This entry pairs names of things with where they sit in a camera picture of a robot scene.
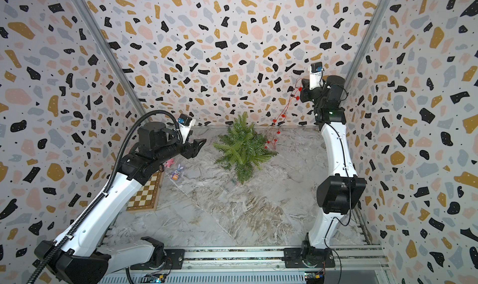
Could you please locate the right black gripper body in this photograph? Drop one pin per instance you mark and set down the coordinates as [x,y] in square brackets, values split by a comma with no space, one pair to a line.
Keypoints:
[309,96]

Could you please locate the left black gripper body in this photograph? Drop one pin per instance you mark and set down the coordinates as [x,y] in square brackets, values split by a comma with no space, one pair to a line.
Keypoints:
[187,149]

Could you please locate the red string lights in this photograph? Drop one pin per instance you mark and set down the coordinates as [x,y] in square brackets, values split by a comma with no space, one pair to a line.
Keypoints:
[275,128]

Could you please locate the small green christmas tree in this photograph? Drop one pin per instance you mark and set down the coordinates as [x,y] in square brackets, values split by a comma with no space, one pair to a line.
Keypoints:
[243,149]

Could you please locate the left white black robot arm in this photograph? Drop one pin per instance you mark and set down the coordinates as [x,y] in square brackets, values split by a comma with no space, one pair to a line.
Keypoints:
[76,256]

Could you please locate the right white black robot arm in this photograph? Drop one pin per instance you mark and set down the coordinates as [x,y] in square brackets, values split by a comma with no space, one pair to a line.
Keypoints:
[340,192]

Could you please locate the pink toy figure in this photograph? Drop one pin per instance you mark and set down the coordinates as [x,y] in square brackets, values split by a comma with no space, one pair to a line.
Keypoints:
[169,163]

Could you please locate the purple toy figure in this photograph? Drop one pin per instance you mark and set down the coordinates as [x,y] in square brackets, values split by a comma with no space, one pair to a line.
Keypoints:
[177,173]

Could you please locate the checkered chess board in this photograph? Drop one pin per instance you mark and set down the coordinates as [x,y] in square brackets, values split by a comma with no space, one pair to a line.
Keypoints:
[146,199]

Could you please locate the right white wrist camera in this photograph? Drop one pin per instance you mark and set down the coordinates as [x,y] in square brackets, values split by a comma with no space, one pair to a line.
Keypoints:
[316,72]

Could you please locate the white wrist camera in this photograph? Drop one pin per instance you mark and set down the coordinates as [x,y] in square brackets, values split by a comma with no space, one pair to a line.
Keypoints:
[316,72]
[185,124]

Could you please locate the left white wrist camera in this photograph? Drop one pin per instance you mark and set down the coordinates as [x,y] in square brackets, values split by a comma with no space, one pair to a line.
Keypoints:
[185,124]

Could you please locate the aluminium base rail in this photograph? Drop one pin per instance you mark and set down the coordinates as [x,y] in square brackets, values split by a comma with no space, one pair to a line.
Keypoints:
[343,264]

